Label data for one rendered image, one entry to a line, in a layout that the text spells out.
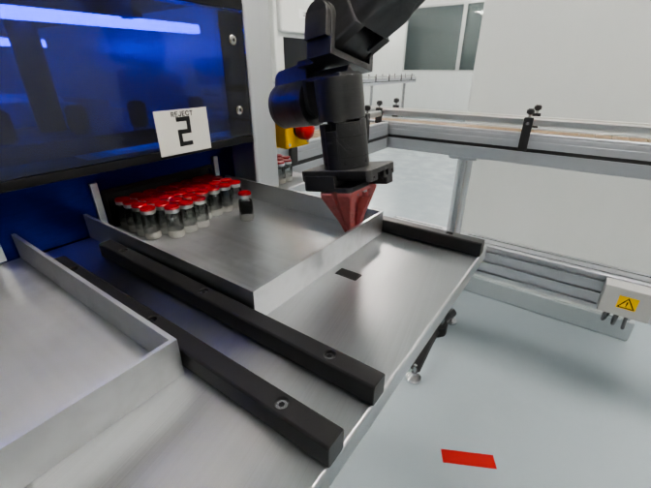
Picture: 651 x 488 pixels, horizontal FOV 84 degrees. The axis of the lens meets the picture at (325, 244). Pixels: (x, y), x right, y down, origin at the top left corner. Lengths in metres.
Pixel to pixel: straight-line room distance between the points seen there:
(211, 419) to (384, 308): 0.19
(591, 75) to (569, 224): 0.60
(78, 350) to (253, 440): 0.19
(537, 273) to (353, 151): 1.03
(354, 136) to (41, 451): 0.38
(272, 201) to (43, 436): 0.48
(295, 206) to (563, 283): 0.98
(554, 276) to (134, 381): 1.25
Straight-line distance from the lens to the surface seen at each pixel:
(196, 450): 0.28
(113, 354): 0.37
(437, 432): 1.42
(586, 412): 1.70
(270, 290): 0.36
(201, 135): 0.60
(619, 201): 1.90
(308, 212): 0.61
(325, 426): 0.25
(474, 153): 1.27
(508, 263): 1.38
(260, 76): 0.68
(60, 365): 0.38
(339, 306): 0.38
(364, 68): 0.48
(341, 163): 0.44
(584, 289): 1.39
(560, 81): 1.83
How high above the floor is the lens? 1.10
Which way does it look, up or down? 26 degrees down
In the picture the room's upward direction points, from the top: straight up
